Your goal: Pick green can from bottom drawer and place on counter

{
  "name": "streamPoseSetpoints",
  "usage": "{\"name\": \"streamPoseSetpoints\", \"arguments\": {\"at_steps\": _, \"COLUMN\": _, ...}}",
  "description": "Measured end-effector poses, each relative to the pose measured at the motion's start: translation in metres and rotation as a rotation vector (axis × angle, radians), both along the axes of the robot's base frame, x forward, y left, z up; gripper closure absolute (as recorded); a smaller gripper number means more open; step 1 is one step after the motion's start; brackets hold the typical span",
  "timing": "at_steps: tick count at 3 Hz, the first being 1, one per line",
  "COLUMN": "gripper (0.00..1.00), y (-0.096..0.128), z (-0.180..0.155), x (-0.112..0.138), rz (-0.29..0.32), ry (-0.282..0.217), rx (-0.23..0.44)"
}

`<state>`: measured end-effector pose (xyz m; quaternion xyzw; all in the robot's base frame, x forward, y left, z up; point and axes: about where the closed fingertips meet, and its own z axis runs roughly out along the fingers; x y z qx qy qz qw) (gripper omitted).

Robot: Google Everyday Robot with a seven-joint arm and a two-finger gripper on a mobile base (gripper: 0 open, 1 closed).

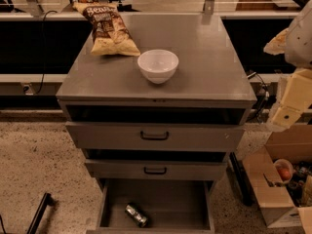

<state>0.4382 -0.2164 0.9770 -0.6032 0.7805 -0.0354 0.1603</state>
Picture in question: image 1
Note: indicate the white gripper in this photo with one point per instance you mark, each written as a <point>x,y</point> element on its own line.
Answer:
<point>300,41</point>

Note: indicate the green soda can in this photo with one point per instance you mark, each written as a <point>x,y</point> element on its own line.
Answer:
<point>136,215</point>

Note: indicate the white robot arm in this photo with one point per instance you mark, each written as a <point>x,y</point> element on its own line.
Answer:
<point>295,42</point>

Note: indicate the grey metal drawer cabinet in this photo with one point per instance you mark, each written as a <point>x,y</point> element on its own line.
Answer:
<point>210,86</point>

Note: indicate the grey open bottom drawer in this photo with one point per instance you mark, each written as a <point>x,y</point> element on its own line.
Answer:
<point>172,207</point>

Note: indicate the grey middle drawer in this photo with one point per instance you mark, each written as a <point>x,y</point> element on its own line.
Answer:
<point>136,169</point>

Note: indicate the grey top drawer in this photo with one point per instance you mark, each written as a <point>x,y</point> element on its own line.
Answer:
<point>158,137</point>

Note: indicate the clear cup with orange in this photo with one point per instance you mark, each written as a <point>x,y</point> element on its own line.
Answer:
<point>284,169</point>

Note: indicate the white ceramic bowl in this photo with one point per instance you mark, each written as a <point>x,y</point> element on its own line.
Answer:
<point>158,66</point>

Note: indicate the yellow brown chip bag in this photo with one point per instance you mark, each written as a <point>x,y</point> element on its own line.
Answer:
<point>110,34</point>

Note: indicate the black metal bar on floor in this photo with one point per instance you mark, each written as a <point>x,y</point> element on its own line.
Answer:
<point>46,201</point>

